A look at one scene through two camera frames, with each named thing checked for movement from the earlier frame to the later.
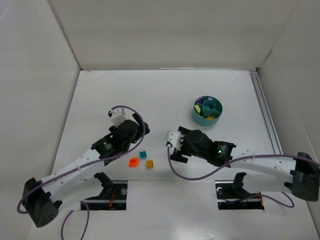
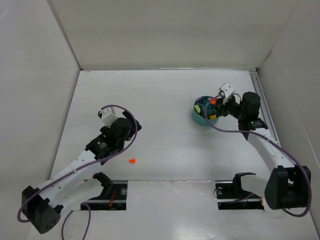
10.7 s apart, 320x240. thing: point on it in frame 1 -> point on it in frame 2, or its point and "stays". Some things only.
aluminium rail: (256, 82) stays
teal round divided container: (206, 110) stays
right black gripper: (181, 146) -> (222, 105)
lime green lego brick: (197, 107) stays
